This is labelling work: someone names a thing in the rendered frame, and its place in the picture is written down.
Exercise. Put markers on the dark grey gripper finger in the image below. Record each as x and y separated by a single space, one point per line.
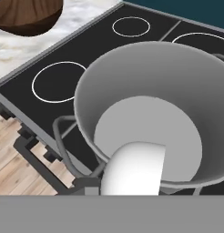
83 183

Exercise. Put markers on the grey metal pot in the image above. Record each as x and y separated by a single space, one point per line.
153 72

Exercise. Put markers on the dark grey stove knob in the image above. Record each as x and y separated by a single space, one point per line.
26 133
7 113
52 154

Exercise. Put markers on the white rounded cylinder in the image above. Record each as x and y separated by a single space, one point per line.
133 170

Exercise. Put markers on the brown wooden bowl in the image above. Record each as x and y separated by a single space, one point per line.
28 15

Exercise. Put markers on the black hob with grey frame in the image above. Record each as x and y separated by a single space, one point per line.
95 45

